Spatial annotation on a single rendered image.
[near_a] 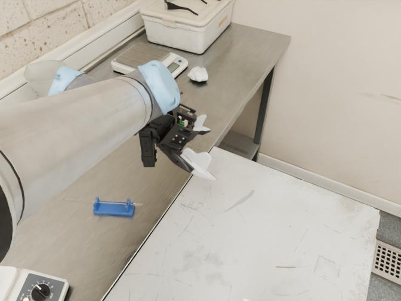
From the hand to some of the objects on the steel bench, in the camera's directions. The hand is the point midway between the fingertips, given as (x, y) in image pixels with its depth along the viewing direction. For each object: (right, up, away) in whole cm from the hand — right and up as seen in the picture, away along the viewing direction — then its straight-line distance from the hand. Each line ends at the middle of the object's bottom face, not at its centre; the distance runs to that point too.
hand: (212, 156), depth 71 cm
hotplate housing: (-42, -32, -8) cm, 53 cm away
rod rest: (-25, -14, +8) cm, 30 cm away
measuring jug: (-49, +15, +36) cm, 63 cm away
